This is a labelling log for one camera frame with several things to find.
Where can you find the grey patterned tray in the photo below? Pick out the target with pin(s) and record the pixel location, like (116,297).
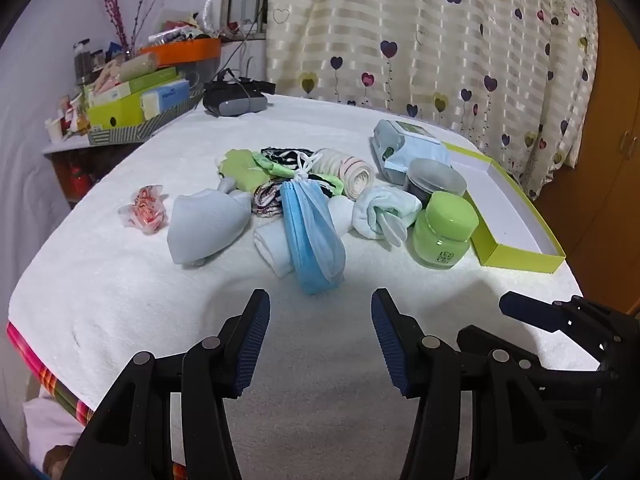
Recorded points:
(130,134)

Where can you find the green plastic jar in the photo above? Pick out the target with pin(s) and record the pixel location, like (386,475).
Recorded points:
(442,230)

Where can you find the wet wipes pack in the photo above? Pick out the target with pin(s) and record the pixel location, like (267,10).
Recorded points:
(405,150)

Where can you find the decorative dried branches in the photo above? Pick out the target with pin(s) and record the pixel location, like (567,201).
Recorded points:
(111,5)

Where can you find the flat green box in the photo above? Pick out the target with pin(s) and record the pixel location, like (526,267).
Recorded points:
(150,80)

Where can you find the mint sock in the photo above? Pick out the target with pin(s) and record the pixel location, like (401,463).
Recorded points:
(380,210)

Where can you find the dark jar with grey lid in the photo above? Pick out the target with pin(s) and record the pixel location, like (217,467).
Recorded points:
(435,175)

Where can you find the blue face mask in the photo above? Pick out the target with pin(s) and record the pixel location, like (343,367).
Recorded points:
(310,240)

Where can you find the small white cup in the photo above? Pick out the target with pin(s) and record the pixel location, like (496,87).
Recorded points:
(54,130)

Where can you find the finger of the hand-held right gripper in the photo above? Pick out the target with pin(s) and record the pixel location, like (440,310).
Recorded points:
(525,307)
(480,340)

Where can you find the red bottle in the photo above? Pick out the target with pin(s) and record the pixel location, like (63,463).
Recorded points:
(78,182)

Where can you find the orange tray with clutter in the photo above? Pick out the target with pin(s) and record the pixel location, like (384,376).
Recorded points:
(190,30)

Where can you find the beige paper roll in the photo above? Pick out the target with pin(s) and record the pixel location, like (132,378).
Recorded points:
(137,67)

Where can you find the black grey headset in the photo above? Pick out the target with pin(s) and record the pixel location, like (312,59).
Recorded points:
(235,105)

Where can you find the wooden wardrobe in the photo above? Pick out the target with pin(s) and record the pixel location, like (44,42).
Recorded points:
(610,160)

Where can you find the colourful plaid cloth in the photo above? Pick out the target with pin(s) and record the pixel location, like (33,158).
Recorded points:
(50,380)

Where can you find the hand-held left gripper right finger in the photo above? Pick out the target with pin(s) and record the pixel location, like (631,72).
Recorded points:
(390,345)

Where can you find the dark glass jar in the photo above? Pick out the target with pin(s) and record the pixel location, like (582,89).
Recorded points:
(82,62)

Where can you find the red white patterned sock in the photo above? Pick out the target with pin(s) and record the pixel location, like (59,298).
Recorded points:
(267,200)

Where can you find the white cloth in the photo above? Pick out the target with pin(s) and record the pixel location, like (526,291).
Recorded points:
(50,425)

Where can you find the pink candy packet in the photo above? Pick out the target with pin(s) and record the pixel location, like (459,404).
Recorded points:
(145,207)

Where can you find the pale blue sock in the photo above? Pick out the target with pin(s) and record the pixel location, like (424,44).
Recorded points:
(205,225)

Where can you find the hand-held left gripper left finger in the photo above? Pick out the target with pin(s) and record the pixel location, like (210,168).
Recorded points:
(252,345)

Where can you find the blue tissue box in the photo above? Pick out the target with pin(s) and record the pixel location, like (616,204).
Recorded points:
(167,97)

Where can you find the heart print curtain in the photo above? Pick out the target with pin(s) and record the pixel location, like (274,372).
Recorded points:
(425,35)

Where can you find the cream striped sock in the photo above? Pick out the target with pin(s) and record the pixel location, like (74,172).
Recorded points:
(350,175)

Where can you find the lime green file box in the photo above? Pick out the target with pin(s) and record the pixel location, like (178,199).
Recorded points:
(115,110)

